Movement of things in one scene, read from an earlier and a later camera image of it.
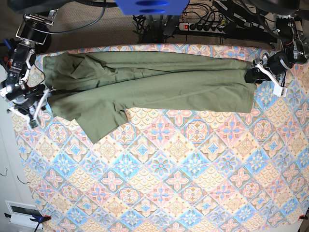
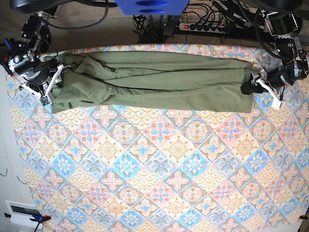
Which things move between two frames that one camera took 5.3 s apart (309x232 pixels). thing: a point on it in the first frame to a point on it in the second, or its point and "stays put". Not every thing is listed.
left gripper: (23, 96) to (44, 77)
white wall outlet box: (21, 214) stays put
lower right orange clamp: (303, 217) stays put
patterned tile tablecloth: (173, 169) stays put
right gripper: (276, 64) to (272, 79)
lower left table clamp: (38, 218) stays put
